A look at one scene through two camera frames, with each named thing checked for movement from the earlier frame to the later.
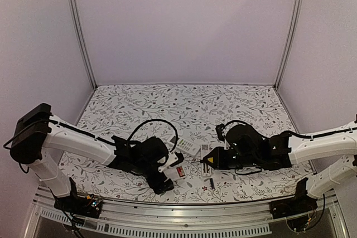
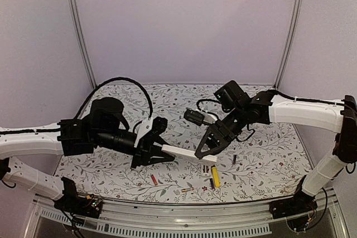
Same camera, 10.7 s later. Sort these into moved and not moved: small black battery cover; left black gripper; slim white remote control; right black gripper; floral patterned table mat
Moved: left black gripper; right black gripper
Not moved: slim white remote control; floral patterned table mat; small black battery cover
